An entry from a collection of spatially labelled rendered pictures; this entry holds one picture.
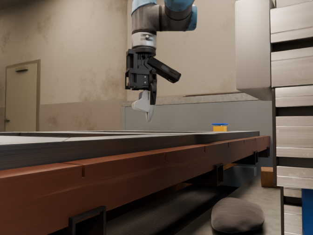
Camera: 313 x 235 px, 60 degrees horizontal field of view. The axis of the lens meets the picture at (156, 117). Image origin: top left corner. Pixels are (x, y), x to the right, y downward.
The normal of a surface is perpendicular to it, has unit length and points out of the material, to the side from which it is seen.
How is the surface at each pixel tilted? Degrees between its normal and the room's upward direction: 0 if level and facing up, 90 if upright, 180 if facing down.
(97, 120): 90
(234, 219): 7
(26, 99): 90
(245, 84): 90
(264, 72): 90
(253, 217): 15
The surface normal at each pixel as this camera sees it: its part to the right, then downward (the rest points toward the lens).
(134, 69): 0.29, -0.04
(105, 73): -0.53, -0.04
